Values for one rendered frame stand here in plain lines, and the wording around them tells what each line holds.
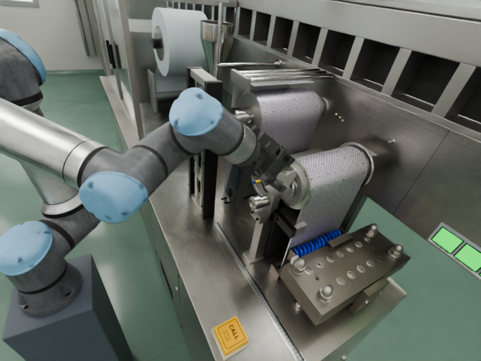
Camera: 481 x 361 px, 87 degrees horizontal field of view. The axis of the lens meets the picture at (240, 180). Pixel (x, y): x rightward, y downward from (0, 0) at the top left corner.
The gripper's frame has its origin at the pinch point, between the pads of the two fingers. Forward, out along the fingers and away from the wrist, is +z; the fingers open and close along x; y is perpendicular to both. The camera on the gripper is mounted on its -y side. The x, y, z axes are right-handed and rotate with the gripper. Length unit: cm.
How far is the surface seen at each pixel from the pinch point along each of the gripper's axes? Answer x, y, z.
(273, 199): 2.7, -4.8, 4.9
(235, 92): 36.9, 12.2, -3.4
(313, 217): -4.6, -1.6, 15.9
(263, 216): 2.7, -10.8, 7.0
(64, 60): 552, -117, 20
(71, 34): 552, -70, 10
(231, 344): -16.7, -39.1, 6.0
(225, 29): 67, 30, -5
